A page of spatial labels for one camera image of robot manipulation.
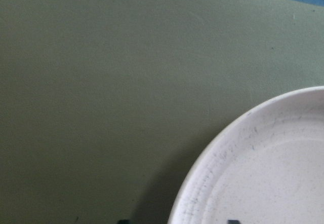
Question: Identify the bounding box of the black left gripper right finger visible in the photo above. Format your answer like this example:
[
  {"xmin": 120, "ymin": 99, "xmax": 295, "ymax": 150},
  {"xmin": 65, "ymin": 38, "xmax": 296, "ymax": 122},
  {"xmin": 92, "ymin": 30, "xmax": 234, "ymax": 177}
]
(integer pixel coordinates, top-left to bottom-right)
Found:
[{"xmin": 227, "ymin": 219, "xmax": 240, "ymax": 224}]

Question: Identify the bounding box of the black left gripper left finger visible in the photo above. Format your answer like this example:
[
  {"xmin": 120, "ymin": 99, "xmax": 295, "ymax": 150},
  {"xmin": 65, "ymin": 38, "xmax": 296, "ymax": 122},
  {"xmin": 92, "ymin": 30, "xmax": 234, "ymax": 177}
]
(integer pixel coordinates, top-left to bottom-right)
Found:
[{"xmin": 118, "ymin": 219, "xmax": 130, "ymax": 224}]

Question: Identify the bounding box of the pink plate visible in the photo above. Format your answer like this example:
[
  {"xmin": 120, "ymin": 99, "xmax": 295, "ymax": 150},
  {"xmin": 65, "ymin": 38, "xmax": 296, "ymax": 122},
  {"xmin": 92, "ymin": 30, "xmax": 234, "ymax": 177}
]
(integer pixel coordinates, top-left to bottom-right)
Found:
[{"xmin": 168, "ymin": 86, "xmax": 323, "ymax": 223}]

